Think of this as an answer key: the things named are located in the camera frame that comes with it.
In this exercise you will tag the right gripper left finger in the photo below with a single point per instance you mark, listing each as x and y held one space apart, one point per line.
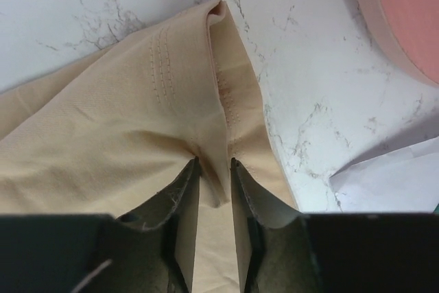
160 256

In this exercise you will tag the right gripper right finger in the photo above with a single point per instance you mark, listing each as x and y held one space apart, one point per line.
267 237

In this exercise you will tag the beige t shirt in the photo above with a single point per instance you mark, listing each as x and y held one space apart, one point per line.
107 132

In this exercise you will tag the white paper sheet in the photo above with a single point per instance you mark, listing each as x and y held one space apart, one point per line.
404 180

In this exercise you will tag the pink two-tier side table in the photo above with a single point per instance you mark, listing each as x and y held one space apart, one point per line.
407 33

